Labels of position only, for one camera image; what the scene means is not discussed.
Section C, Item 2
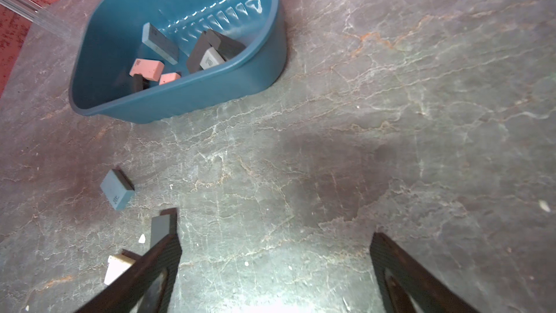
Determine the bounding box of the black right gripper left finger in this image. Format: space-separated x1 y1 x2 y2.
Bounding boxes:
78 234 182 312

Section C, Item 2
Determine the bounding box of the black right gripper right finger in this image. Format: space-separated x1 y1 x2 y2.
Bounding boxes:
370 233 476 312

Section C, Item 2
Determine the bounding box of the black eraser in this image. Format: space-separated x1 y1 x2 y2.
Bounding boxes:
150 207 178 248
204 30 246 61
186 30 212 74
132 74 146 93

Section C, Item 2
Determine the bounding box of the pink eraser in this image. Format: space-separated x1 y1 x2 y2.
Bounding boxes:
129 58 164 82
159 72 181 85

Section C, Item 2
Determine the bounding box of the grey eraser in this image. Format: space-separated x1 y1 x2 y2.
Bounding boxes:
200 47 225 70

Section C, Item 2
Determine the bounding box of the blue eraser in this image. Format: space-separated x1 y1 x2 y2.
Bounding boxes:
141 23 180 65
101 169 135 211

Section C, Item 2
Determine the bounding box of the white eraser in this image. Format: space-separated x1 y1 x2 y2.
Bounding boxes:
104 249 141 285

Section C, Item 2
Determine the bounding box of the blue eraser tilted top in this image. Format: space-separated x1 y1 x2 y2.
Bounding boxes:
101 169 135 211

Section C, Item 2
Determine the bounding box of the teal plastic storage box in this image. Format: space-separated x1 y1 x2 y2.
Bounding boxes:
68 0 288 124

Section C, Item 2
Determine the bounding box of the left corner aluminium post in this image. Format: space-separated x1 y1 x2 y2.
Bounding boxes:
1 0 74 41

